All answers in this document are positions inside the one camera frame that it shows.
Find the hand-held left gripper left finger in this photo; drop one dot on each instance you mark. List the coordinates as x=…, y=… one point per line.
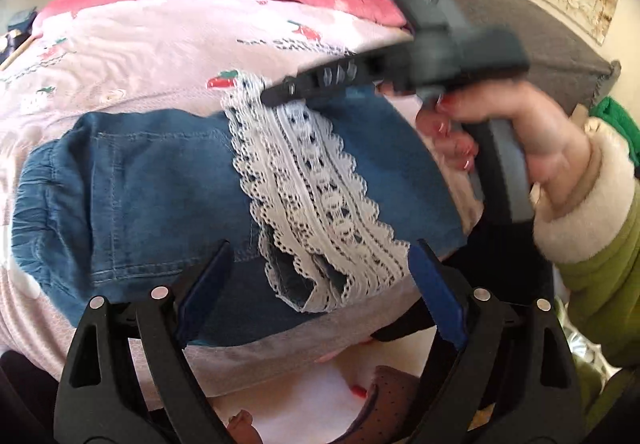
x=205, y=294

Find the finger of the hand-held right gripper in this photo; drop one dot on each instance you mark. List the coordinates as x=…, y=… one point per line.
x=325, y=77

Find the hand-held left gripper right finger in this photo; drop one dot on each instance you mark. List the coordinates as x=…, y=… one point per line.
x=440, y=299

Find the blue denim pants lace trim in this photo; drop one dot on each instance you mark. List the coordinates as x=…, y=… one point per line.
x=150, y=184

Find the person's right forearm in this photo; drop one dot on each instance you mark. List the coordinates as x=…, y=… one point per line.
x=600, y=264

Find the person's right hand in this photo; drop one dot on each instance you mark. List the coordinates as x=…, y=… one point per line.
x=540, y=129

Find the grey padded headboard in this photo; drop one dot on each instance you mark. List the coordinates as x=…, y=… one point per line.
x=550, y=34

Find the brown slipper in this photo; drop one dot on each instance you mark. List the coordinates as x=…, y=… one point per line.
x=392, y=396

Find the person's right foot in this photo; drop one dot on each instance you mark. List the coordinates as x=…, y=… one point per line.
x=358, y=392

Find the green cloth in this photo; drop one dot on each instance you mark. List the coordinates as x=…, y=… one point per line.
x=617, y=117

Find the pink printed bedsheet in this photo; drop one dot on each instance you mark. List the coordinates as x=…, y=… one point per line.
x=150, y=39

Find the pile of folded clothes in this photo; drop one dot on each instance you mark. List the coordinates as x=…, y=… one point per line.
x=21, y=19

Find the wooden bed frame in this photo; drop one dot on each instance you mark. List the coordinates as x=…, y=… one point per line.
x=15, y=55

